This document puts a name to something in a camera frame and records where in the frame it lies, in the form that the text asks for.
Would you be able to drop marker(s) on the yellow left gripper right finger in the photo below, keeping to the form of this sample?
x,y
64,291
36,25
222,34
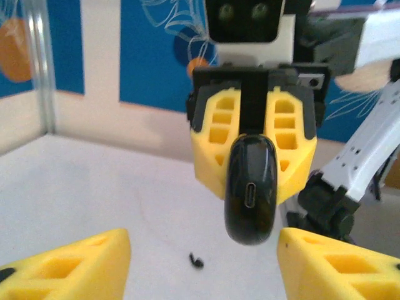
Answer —
x,y
337,275

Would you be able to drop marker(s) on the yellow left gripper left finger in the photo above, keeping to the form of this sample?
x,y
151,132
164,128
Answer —
x,y
78,268

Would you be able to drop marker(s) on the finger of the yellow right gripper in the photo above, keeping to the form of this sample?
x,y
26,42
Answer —
x,y
300,156
206,156

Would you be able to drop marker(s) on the black earbud charging case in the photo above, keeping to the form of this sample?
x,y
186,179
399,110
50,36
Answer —
x,y
250,162

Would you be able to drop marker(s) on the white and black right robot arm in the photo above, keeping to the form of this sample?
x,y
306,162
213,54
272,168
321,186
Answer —
x,y
359,156

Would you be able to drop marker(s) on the tiny black object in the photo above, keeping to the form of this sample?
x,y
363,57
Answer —
x,y
196,261

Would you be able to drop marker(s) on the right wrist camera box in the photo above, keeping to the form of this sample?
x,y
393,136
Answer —
x,y
243,18

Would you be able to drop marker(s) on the aluminium frame post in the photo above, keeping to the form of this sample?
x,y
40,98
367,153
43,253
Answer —
x,y
42,62

